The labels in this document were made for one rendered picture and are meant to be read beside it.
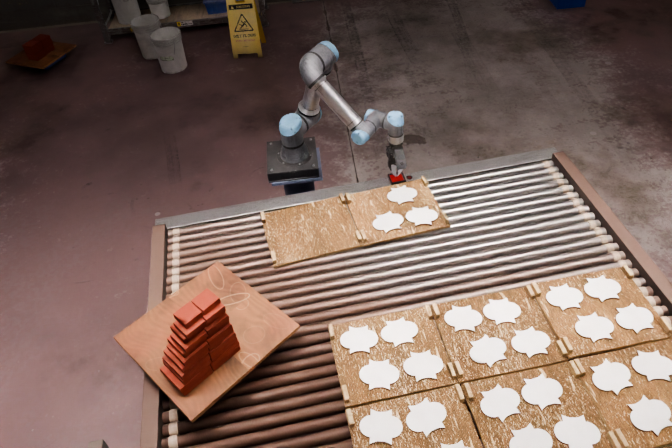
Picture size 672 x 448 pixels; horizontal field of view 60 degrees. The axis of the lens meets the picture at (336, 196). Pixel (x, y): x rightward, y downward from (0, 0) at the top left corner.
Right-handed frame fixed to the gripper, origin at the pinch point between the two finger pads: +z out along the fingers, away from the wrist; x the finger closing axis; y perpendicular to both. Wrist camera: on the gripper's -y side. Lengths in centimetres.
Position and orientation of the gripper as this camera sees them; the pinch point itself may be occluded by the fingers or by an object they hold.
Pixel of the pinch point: (396, 175)
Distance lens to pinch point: 296.5
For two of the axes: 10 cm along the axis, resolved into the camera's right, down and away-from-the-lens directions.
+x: -9.8, 1.8, -1.0
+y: -1.9, -6.5, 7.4
